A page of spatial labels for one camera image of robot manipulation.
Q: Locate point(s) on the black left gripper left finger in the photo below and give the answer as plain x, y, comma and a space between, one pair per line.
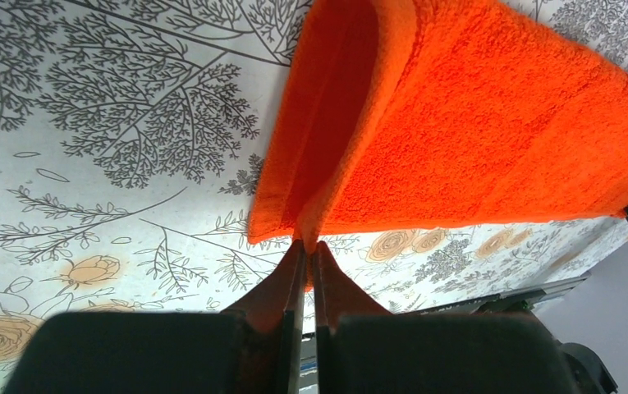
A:
252, 346

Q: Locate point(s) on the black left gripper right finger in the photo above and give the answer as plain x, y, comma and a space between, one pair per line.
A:
363, 348

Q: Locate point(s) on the orange red towel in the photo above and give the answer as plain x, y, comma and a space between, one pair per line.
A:
402, 115

